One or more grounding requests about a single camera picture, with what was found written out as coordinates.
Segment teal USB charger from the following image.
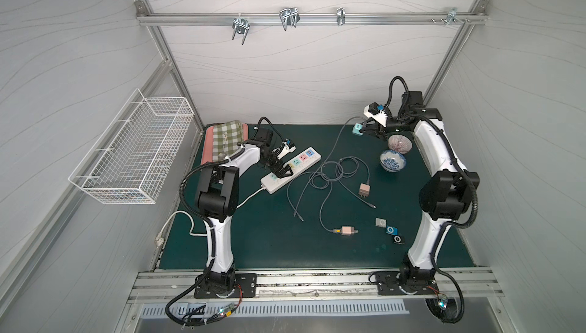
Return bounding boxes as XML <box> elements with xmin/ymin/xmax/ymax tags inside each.
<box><xmin>352</xmin><ymin>123</ymin><xmax>363</xmax><ymax>136</ymax></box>

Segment white colourful power strip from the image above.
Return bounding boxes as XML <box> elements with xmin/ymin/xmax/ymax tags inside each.
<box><xmin>260</xmin><ymin>147</ymin><xmax>321</xmax><ymax>194</ymax></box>

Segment grey cable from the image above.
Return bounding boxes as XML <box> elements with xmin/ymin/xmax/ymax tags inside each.
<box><xmin>317</xmin><ymin>172</ymin><xmax>343</xmax><ymax>234</ymax></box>
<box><xmin>286</xmin><ymin>116</ymin><xmax>366</xmax><ymax>223</ymax></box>
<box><xmin>335</xmin><ymin>156</ymin><xmax>377</xmax><ymax>209</ymax></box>

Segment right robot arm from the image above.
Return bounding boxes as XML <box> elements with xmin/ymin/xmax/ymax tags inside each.
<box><xmin>353</xmin><ymin>76</ymin><xmax>479</xmax><ymax>286</ymax></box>

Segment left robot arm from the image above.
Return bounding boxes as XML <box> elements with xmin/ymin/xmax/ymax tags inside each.
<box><xmin>179</xmin><ymin>116</ymin><xmax>295</xmax><ymax>296</ymax></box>

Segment pink striped bowl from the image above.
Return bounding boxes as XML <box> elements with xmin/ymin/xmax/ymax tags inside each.
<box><xmin>388</xmin><ymin>134</ymin><xmax>413</xmax><ymax>154</ymax></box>

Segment blue patterned bowl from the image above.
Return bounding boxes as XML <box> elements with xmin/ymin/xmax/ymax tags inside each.
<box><xmin>379</xmin><ymin>149</ymin><xmax>407</xmax><ymax>173</ymax></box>

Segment green checkered cloth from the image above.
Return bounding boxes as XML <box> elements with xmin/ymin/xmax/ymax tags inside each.
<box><xmin>212</xmin><ymin>120</ymin><xmax>244</xmax><ymax>161</ymax></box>

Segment pink tray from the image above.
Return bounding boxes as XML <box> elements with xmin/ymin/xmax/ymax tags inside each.
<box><xmin>201</xmin><ymin>123</ymin><xmax>248</xmax><ymax>164</ymax></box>

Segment pink charger near bowls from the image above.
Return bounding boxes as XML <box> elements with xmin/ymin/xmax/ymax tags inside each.
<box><xmin>358</xmin><ymin>183</ymin><xmax>370</xmax><ymax>197</ymax></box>

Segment pink charger near front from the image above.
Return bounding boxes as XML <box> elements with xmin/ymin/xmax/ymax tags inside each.
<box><xmin>339</xmin><ymin>226</ymin><xmax>359</xmax><ymax>236</ymax></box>

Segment silver mp3 player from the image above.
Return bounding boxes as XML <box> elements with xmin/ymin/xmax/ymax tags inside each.
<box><xmin>375</xmin><ymin>218</ymin><xmax>387</xmax><ymax>228</ymax></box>

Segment blue mp3 player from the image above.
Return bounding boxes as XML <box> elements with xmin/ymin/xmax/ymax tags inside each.
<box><xmin>386</xmin><ymin>226</ymin><xmax>398</xmax><ymax>235</ymax></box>

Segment metal crossbar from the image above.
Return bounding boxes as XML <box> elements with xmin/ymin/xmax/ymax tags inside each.
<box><xmin>137</xmin><ymin>8</ymin><xmax>488</xmax><ymax>27</ymax></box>

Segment white power strip cord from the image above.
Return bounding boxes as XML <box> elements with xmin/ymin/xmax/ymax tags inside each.
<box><xmin>154</xmin><ymin>187</ymin><xmax>266</xmax><ymax>248</ymax></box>

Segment white wire basket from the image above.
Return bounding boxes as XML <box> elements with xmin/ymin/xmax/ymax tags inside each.
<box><xmin>68</xmin><ymin>89</ymin><xmax>194</xmax><ymax>205</ymax></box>

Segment aluminium front rail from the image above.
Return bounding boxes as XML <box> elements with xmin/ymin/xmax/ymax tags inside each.
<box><xmin>127</xmin><ymin>266</ymin><xmax>505</xmax><ymax>304</ymax></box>

